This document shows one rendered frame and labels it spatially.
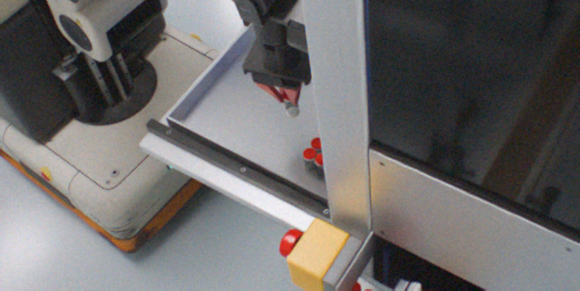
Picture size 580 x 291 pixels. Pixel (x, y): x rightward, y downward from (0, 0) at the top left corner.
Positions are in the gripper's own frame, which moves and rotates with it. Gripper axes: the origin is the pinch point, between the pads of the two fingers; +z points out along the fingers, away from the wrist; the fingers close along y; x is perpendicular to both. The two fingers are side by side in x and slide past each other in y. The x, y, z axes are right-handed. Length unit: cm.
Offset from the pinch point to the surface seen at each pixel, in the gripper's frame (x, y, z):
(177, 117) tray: -2.3, -20.7, 8.3
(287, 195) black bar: -12.3, 3.0, 8.1
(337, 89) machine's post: -20.5, 16.4, -30.2
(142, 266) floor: 4, -59, 97
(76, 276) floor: -5, -77, 97
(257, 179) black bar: -10.7, -2.5, 8.1
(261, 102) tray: 5.1, -8.2, 9.7
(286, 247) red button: -25.7, 9.1, -2.7
